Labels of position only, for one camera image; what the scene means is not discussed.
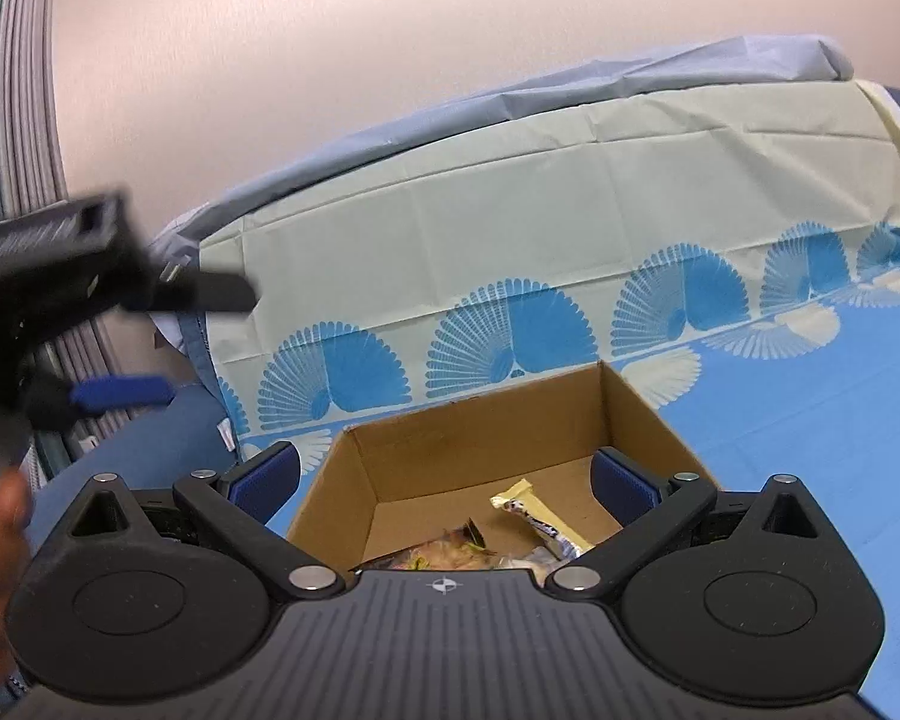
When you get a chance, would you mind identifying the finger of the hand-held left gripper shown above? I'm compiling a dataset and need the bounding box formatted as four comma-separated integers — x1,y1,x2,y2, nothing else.
120,270,260,314
26,373,175,430

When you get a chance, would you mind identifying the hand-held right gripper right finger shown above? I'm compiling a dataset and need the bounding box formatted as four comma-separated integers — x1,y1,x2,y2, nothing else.
546,446,818,601

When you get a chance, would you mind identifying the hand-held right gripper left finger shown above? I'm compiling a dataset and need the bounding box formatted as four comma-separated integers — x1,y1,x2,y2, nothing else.
67,441,346,601

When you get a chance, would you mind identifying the yellow snack packet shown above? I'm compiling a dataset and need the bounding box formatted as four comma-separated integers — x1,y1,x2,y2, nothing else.
490,478,595,562

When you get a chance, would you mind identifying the cardboard box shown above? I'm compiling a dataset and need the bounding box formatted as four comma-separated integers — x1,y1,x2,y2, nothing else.
285,361,721,580

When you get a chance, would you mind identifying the clear biscuit packet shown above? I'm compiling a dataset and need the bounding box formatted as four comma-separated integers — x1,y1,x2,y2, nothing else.
351,517,511,572

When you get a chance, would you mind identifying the grey pleated curtain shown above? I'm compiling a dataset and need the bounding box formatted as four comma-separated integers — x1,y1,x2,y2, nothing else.
0,0,167,481

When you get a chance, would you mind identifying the blue fan-print bed sheet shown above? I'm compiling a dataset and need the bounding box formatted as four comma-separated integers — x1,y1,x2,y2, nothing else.
195,79,900,691

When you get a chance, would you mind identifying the grey-blue cloth cover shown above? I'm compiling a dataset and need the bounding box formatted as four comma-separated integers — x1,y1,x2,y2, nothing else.
154,34,856,256

